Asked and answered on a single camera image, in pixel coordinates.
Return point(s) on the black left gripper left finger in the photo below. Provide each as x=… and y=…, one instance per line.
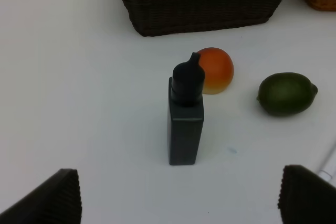
x=56, y=200

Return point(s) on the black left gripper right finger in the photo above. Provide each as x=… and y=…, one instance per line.
x=305, y=197

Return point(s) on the white pink marker pen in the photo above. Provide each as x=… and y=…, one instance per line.
x=327, y=170

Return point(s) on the dark green pump bottle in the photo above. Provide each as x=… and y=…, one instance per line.
x=185, y=111

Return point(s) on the red orange peach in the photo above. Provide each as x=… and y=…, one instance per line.
x=218, y=68

